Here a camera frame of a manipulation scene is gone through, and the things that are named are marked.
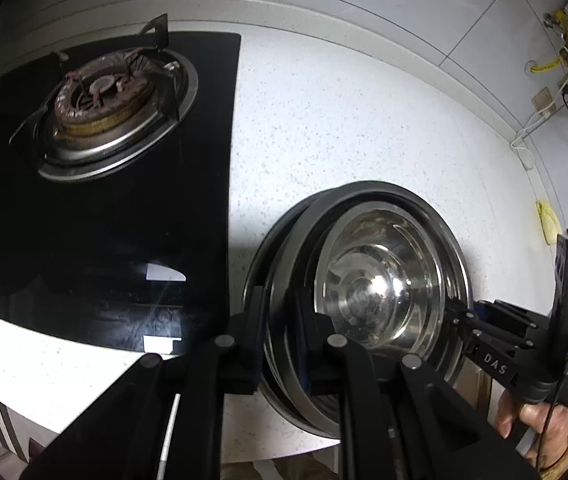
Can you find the white wall socket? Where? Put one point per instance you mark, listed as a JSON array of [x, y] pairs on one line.
[[567, 86]]

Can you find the person's right hand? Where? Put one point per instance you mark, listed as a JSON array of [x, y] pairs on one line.
[[539, 425]]

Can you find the brass gas burner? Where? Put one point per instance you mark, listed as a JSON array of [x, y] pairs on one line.
[[109, 100]]

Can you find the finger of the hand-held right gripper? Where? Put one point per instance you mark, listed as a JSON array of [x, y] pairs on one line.
[[459, 320], [504, 314]]

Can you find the large steel basin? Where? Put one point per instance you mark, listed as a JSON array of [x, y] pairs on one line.
[[379, 187]]

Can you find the black glass gas stove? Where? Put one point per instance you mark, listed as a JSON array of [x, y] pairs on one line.
[[89, 220]]

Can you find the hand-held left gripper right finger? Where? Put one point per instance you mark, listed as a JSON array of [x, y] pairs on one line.
[[304, 345]]

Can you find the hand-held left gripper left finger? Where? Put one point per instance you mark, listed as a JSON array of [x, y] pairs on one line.
[[260, 330]]

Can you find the beige wall socket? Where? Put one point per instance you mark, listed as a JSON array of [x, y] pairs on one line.
[[544, 100]]

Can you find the large steel plate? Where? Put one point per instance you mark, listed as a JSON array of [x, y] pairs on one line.
[[276, 270]]

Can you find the black pan support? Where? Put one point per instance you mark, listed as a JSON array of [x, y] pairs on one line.
[[159, 30]]

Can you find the yellow cloth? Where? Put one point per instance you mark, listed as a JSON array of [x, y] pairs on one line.
[[548, 222]]

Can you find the kitchen cabinet door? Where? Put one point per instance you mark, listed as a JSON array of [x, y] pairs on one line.
[[9, 430]]

